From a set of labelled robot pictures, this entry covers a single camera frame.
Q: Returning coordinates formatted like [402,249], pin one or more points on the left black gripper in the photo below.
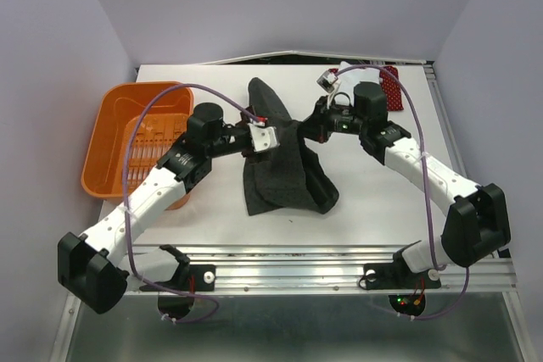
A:
[244,125]

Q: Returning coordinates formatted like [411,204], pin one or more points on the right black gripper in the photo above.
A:
[316,126]

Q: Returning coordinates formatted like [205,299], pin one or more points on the white skirt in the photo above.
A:
[349,79]

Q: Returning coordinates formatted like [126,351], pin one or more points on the red polka dot skirt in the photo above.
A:
[391,89]

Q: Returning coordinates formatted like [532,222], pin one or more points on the dark grey dotted skirt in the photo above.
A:
[290,176]

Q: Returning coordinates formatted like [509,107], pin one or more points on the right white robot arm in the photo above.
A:
[476,219]

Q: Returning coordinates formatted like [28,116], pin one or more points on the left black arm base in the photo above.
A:
[168,267]

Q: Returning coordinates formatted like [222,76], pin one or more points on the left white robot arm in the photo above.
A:
[99,266]

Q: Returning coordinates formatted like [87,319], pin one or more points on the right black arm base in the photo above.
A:
[395,275]

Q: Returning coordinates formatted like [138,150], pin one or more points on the orange plastic bin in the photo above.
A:
[119,111]

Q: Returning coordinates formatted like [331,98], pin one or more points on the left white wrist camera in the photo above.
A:
[263,138]

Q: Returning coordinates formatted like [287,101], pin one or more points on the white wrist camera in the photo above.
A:
[263,138]
[328,81]

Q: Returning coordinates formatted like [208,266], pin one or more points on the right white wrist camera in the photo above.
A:
[328,81]

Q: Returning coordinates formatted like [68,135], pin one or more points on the aluminium mounting rail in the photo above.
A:
[315,270]

